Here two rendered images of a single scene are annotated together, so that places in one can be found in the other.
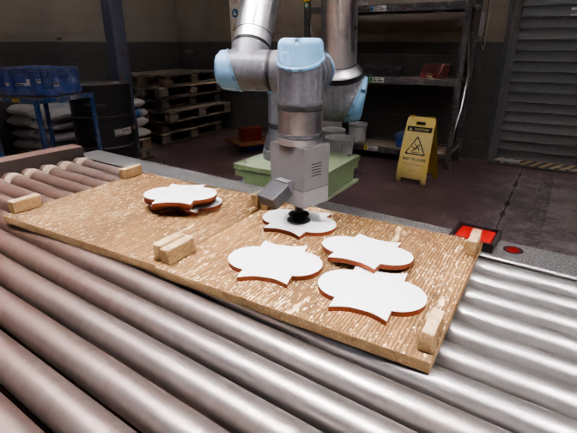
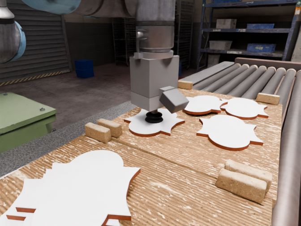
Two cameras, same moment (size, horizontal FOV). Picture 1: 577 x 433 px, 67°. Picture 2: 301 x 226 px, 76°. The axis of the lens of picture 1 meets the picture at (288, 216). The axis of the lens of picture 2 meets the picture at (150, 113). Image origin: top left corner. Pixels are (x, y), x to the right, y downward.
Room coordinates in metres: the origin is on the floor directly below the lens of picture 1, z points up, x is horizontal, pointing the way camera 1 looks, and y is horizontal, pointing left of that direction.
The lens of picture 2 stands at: (0.74, 0.39, 1.14)
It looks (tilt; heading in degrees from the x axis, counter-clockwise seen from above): 24 degrees down; 272
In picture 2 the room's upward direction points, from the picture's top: straight up
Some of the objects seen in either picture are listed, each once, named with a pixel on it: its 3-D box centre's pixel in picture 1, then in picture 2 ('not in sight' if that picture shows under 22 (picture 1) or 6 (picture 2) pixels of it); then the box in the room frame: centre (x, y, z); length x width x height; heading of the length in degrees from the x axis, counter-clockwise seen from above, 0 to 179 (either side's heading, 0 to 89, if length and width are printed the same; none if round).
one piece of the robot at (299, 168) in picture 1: (288, 169); (161, 80); (0.73, 0.00, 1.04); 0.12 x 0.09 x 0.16; 133
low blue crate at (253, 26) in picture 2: not in sight; (259, 26); (-1.42, -4.17, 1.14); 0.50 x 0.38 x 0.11; 157
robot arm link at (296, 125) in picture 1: (298, 122); (153, 38); (0.74, -0.02, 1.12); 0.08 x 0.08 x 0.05
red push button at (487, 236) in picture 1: (474, 237); not in sight; (0.71, -0.34, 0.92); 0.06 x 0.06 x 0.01; 55
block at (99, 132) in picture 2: (262, 197); (97, 132); (0.86, 0.06, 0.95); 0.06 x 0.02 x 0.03; 150
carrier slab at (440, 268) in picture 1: (328, 258); (200, 118); (0.62, -0.06, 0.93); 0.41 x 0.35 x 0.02; 59
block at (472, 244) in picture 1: (474, 241); (184, 84); (0.64, -0.30, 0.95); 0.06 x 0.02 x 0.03; 149
